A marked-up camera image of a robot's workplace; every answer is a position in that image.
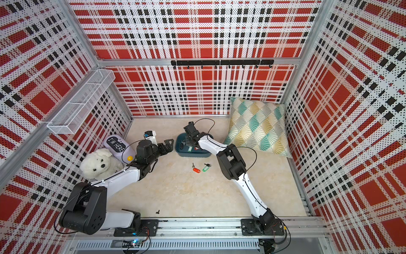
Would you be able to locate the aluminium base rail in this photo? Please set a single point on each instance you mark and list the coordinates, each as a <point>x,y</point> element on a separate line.
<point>229,227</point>

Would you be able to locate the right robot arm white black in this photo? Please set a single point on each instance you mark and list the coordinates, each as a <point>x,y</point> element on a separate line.
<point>234,169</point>

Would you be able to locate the key with red tag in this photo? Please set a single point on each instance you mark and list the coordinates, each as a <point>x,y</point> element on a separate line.
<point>195,169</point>

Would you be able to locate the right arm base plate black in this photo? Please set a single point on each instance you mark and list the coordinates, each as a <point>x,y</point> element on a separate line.
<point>251,227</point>

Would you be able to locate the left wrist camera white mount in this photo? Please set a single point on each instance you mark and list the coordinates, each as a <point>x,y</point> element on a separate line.
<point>151,136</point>

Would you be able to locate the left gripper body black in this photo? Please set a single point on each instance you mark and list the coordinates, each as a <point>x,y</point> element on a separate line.
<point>155,154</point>

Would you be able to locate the white wire mesh shelf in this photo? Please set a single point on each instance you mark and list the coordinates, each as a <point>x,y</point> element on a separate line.
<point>73,114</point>

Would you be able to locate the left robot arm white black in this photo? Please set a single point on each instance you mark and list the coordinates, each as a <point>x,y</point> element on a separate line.
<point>86,209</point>

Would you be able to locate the black wall hook rail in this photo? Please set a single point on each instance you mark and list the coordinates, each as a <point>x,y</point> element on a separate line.
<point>189,63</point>

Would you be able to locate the black key with green tag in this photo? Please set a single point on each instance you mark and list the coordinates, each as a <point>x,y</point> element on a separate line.
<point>207,166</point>

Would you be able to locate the purple clock with yellow knob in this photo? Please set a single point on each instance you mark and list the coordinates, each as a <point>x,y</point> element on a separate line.
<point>120,149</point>

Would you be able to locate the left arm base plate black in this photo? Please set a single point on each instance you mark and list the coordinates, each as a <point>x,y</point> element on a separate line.
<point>141,228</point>

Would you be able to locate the patterned green yellow pillow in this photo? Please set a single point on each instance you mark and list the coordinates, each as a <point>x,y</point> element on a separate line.
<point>258,125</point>

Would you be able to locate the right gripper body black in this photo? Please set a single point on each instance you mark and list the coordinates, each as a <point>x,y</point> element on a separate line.
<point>188,140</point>

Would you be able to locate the white plush bear toy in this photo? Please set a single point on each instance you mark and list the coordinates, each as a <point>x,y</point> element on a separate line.
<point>100,164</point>

